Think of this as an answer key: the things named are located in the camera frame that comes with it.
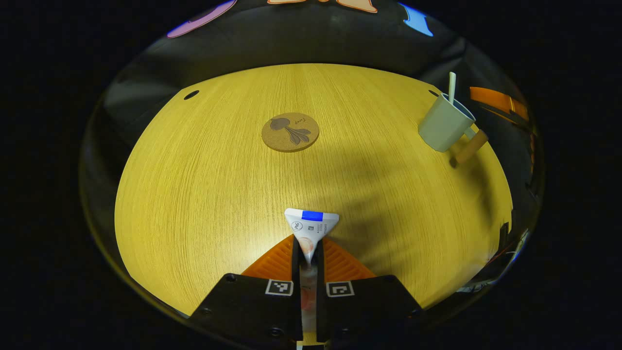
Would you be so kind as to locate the wooden desktop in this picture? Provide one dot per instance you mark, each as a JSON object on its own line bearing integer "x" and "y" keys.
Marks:
{"x": 209, "y": 194}

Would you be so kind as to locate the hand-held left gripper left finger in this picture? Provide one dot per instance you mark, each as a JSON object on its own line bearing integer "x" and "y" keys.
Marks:
{"x": 295, "y": 267}

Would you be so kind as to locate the white toothpaste tube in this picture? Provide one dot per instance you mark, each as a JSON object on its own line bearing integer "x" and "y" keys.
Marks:
{"x": 311, "y": 228}

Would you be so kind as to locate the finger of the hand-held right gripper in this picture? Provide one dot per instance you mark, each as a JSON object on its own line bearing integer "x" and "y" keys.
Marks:
{"x": 495, "y": 99}

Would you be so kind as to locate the round cork coaster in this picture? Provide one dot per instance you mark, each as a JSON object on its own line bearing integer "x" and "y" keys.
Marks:
{"x": 290, "y": 133}

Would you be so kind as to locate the pale green toothbrush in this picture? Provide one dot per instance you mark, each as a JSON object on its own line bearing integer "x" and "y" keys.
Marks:
{"x": 452, "y": 87}

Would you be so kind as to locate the black backdrop cloth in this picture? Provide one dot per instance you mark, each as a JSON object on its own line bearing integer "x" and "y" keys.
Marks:
{"x": 311, "y": 43}

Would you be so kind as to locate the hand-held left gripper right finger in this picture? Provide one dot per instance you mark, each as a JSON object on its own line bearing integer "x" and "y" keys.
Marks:
{"x": 320, "y": 267}

